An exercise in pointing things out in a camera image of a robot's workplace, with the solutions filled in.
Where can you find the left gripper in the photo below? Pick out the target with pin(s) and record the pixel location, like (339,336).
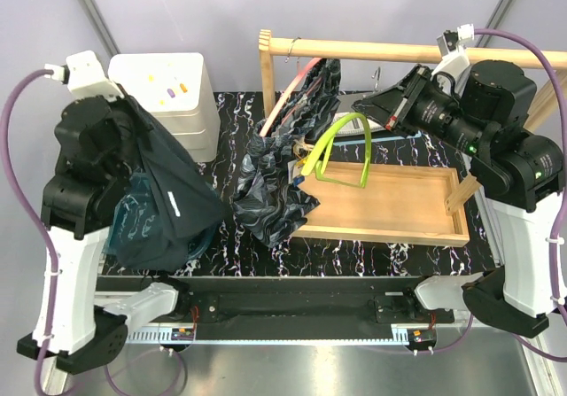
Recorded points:
(126,104)

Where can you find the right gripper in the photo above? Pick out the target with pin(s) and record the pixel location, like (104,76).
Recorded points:
(389,105)

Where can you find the lime green hanger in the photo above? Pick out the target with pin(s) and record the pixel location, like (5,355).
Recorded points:
(324,146)

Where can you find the dark navy shorts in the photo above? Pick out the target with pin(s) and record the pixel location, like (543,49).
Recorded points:
(186,202)

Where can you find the pink hanger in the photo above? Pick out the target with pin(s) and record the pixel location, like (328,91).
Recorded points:
(302,73)

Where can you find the patterned dark grey shorts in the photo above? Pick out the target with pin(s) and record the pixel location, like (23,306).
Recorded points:
(266,201)

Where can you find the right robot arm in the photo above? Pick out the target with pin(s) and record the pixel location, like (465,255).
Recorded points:
(521,173)

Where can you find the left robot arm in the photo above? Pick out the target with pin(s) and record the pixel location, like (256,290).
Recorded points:
(99,142)

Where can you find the shorts price tag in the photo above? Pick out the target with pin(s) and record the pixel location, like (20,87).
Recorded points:
(302,164)

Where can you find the blue clipboard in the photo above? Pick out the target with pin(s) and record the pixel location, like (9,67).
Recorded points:
(376,137)

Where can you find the black marbled mat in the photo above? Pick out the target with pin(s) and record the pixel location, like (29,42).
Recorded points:
(234,251)

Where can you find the grey spiral notebook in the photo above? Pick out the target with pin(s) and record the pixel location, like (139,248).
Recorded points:
(356,127)

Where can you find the teal plastic bin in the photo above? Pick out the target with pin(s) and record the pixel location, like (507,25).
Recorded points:
(137,239)

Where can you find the white drawer unit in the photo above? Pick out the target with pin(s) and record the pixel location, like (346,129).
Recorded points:
(174,88)

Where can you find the wooden tray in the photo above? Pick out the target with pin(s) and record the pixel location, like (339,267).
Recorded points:
(399,204)

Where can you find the wooden clothes rack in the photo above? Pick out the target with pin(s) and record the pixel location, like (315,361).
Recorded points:
(542,106)

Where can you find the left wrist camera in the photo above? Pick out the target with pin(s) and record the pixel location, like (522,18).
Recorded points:
(87,78)

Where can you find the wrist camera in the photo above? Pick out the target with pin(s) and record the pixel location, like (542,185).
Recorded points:
(87,78)
(452,47)

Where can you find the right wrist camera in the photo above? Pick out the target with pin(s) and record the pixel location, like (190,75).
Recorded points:
(452,47)

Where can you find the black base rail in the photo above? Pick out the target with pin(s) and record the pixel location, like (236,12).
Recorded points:
(304,311)

